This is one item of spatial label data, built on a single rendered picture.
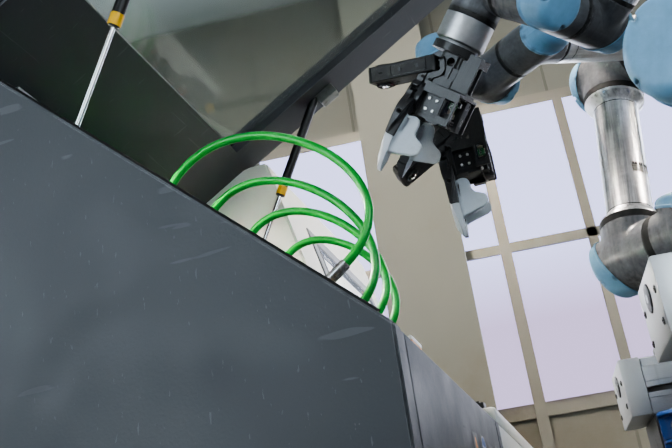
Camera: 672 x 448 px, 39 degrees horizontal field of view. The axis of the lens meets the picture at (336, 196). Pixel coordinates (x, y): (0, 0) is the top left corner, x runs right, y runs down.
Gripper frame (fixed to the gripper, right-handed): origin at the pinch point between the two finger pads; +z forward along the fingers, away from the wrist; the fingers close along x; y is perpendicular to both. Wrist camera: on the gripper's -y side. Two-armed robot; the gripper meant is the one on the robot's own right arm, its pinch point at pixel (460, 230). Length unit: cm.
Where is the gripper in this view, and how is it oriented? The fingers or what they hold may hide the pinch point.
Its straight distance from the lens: 150.5
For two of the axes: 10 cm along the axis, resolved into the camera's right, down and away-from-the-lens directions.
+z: 1.3, 9.0, -4.2
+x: 3.1, 3.6, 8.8
